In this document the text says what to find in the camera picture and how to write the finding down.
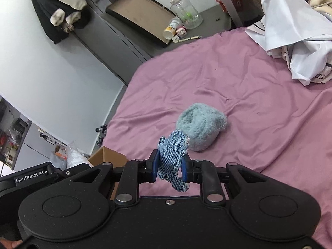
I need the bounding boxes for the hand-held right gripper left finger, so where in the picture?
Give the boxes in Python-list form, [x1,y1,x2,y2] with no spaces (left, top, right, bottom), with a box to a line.
[66,149,161,206]

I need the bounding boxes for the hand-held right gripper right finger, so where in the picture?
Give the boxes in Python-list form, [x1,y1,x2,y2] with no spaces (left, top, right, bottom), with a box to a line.
[181,154,276,206]

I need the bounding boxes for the frayed denim fabric piece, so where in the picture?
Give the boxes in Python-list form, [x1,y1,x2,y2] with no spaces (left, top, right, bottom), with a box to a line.
[157,129,191,193]

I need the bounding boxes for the fluffy grey-blue hat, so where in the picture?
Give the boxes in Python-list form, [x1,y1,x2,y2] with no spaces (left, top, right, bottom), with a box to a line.
[176,103,228,152]

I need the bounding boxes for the brown cardboard box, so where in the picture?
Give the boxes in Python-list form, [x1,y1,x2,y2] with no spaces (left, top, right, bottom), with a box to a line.
[88,146,129,201]

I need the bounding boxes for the orange cardboard box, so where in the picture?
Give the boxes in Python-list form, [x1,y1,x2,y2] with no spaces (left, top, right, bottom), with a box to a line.
[54,147,68,159]

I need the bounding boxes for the white storage rack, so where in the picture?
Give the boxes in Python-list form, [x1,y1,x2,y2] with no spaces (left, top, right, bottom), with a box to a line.
[0,96,33,170]

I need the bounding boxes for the clear plastic bag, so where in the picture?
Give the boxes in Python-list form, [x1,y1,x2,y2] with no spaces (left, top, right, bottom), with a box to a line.
[50,141,91,172]

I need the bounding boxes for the pink bed sheet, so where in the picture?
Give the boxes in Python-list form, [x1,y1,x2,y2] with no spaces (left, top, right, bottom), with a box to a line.
[102,27,332,242]

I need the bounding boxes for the thin stick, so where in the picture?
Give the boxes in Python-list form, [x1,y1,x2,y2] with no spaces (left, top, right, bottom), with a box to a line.
[173,35,202,43]

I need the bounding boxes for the paper cup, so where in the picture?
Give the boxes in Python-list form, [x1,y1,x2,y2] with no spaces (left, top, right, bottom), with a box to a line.
[163,18,181,40]

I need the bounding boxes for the black-framed cardboard tray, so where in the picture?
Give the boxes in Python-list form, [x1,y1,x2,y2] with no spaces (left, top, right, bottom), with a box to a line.
[105,0,177,48]

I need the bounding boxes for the clear plastic water jug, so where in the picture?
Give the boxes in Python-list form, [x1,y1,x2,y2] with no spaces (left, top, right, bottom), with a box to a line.
[170,0,203,30]

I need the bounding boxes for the red waste bin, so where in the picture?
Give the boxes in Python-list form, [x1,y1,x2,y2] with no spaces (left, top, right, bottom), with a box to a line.
[214,0,243,13]

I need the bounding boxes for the hanging black cream clothes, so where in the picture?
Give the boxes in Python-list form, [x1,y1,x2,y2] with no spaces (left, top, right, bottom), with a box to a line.
[30,0,91,44]

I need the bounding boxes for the white garment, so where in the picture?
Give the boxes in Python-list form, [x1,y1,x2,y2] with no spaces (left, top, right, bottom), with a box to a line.
[245,0,332,86]

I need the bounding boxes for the cream blanket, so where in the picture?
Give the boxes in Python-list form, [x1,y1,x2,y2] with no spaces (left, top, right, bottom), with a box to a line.
[309,0,332,21]

